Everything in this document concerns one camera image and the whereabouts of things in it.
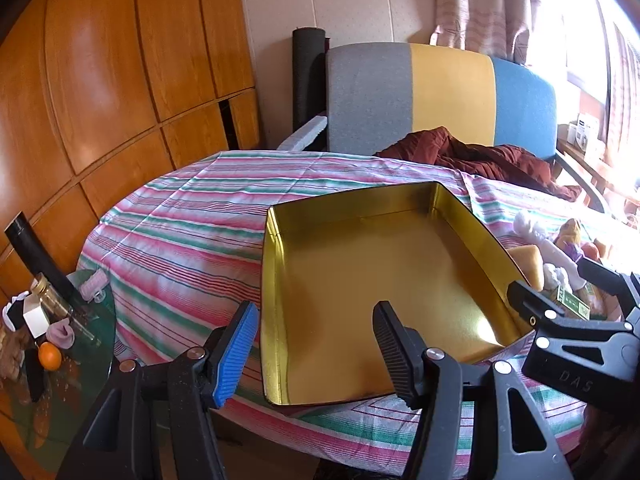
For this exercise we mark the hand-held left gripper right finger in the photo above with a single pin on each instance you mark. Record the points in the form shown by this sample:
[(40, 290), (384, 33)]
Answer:
[(395, 350)]

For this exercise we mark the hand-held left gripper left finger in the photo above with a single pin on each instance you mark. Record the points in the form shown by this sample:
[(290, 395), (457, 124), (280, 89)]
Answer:
[(235, 355)]

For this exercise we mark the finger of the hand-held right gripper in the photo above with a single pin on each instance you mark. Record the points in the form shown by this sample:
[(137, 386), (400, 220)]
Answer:
[(522, 294), (600, 276)]

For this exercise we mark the orange mandarin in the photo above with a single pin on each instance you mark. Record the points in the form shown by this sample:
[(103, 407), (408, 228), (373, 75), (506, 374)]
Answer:
[(590, 250)]

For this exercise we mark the yellow sponge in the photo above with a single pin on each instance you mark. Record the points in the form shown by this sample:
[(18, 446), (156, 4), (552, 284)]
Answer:
[(529, 262)]

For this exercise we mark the purple snack packet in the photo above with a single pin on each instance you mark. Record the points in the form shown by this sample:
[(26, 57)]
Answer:
[(575, 251)]

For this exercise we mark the small white plastic packet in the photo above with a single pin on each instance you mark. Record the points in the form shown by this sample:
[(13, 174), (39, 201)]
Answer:
[(554, 275)]

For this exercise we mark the green carton box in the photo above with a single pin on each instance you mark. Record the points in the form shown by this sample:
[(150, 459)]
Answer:
[(570, 302)]

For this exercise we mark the gold tin box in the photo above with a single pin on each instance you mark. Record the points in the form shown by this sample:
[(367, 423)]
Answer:
[(375, 260)]

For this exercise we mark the wooden side table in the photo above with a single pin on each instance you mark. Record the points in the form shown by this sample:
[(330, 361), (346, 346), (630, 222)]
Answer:
[(580, 160)]

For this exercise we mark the maroon jacket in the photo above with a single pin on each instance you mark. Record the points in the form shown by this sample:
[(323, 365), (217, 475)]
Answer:
[(500, 160)]

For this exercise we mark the white carton box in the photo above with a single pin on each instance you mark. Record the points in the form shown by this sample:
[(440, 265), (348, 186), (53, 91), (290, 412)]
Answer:
[(585, 132)]

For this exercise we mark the striped tablecloth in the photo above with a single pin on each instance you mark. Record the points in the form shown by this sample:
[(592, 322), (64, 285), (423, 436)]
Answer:
[(200, 210)]

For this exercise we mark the pink hair roller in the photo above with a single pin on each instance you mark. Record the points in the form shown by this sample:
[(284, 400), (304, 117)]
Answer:
[(94, 285)]

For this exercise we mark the glass side table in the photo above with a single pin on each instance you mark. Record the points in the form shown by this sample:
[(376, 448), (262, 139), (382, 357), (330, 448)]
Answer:
[(75, 400)]

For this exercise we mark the pink cloth piece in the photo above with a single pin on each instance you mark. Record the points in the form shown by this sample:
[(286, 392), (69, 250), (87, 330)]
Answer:
[(61, 335)]

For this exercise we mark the patterned beige curtain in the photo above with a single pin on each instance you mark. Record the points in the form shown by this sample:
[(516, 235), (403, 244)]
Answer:
[(480, 5), (625, 100)]

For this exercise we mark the small orange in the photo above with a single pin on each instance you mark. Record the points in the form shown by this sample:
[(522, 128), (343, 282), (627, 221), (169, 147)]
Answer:
[(50, 356)]

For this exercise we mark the glass jar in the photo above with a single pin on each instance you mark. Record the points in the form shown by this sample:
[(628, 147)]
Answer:
[(50, 297)]

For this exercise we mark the small white paper box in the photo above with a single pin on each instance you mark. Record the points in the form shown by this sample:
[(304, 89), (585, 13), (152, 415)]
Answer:
[(35, 317)]

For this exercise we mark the grey yellow blue armchair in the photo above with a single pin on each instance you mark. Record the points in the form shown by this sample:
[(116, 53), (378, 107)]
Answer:
[(450, 95)]

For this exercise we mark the black tube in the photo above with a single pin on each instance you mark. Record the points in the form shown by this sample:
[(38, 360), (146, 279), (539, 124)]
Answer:
[(35, 255)]

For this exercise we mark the wooden wardrobe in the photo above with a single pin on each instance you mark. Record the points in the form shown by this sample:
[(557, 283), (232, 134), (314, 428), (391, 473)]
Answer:
[(100, 60)]

